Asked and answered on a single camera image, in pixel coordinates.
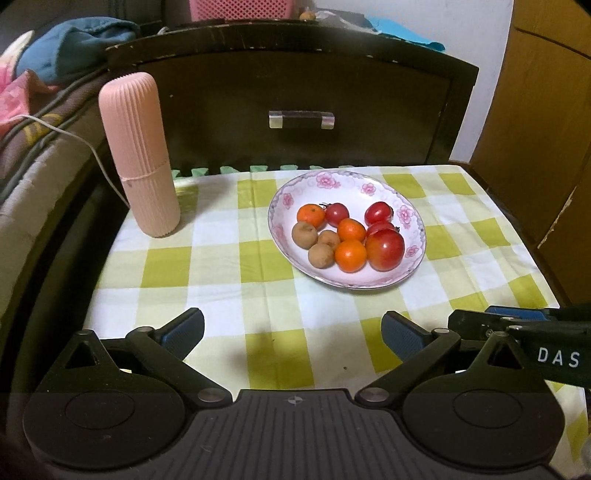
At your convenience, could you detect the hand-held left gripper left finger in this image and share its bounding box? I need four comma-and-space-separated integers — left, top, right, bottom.
36, 308, 234, 410

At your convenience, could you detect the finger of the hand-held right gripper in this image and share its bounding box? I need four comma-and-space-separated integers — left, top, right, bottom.
448, 309, 527, 341
485, 305, 591, 324

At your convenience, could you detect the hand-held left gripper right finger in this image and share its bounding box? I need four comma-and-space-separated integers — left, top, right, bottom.
353, 310, 553, 410

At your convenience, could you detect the large red tomato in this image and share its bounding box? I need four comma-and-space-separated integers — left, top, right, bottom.
366, 229, 406, 272

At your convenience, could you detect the mandarin orange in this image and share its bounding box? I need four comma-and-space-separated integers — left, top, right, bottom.
337, 218, 368, 242
334, 239, 368, 273
296, 204, 327, 228

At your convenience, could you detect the white floral bowl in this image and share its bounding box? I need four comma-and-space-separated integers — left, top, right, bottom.
267, 169, 426, 290

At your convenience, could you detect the green foam mat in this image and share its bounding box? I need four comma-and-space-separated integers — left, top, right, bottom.
171, 162, 361, 182

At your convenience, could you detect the pink ribbed cylinder container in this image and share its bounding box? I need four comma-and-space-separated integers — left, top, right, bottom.
98, 71, 182, 239

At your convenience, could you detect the beige mattress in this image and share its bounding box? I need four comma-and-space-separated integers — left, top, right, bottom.
0, 134, 116, 324

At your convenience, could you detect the brown wooden wardrobe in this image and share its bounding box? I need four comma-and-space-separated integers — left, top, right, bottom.
468, 0, 591, 305

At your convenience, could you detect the dark wooden cabinet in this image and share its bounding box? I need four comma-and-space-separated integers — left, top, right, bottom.
105, 21, 480, 178

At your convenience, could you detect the pink floral blanket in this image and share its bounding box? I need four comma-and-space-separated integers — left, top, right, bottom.
0, 30, 61, 139

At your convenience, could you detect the teal cloth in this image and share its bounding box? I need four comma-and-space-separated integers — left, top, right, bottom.
365, 15, 446, 51

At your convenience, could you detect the blue cloth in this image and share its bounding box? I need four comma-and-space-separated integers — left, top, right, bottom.
15, 17, 140, 85

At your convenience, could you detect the pink plastic basket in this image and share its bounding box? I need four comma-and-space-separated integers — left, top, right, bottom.
188, 0, 274, 22

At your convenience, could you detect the white crumpled bag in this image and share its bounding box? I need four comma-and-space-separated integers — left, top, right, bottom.
315, 9, 370, 28

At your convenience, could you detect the dark bed frame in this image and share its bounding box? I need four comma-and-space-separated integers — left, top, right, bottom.
9, 152, 134, 393

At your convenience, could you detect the white cable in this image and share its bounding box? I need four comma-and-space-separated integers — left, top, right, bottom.
0, 113, 130, 208

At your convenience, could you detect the clear cabinet handle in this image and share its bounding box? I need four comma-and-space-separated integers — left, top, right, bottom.
269, 110, 336, 130

